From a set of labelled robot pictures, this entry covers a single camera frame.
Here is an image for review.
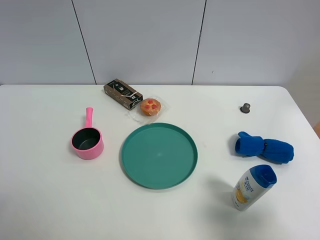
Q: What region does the fruit pastry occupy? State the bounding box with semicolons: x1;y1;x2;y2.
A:
127;95;170;125

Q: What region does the teal round plate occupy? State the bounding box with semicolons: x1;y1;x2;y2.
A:
120;122;198;190

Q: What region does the brown coffee capsule box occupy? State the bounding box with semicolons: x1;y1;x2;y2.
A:
103;78;144;111

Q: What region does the grey coffee capsule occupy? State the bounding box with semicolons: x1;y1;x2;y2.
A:
240;103;251;114

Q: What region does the white shampoo bottle blue cap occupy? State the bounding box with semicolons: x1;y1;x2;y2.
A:
231;164;277;211

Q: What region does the blue rolled cloth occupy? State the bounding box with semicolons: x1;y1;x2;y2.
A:
234;131;294;164

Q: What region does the pink saucepan with handle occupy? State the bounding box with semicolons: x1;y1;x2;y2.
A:
71;107;104;160

